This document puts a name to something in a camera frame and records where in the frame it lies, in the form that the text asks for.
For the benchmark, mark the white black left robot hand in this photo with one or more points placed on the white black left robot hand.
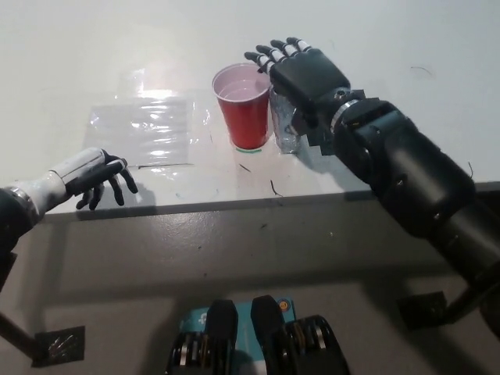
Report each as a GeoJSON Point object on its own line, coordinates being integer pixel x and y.
{"type": "Point", "coordinates": [74, 173]}

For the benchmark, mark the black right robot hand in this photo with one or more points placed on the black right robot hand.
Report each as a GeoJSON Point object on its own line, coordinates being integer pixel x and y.
{"type": "Point", "coordinates": [308, 78]}

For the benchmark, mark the clear soap pump bottle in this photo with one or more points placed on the clear soap pump bottle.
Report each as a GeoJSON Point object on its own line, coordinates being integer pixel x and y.
{"type": "Point", "coordinates": [282, 125]}

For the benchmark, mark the red plastic cup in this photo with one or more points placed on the red plastic cup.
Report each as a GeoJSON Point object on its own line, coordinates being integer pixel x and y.
{"type": "Point", "coordinates": [246, 113]}

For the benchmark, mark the clear plastic sheet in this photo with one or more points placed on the clear plastic sheet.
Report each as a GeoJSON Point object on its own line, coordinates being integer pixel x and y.
{"type": "Point", "coordinates": [140, 131]}

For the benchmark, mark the black metal table leg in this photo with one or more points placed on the black metal table leg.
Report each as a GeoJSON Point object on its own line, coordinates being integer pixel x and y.
{"type": "Point", "coordinates": [468, 302]}
{"type": "Point", "coordinates": [17, 334]}

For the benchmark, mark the small black tape patch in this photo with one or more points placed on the small black tape patch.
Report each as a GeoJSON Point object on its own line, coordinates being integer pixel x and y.
{"type": "Point", "coordinates": [423, 310]}
{"type": "Point", "coordinates": [58, 347]}

